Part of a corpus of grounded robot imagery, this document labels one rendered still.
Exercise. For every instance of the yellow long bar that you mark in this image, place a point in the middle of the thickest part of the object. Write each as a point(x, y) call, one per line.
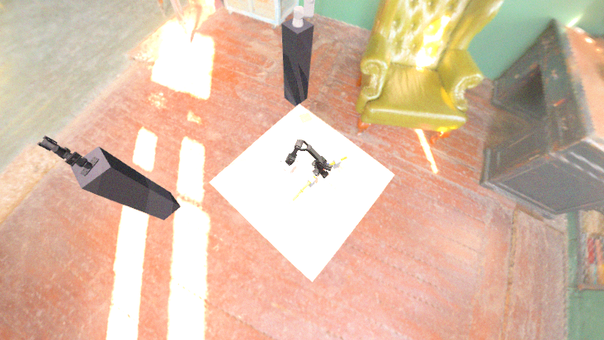
point(310, 182)

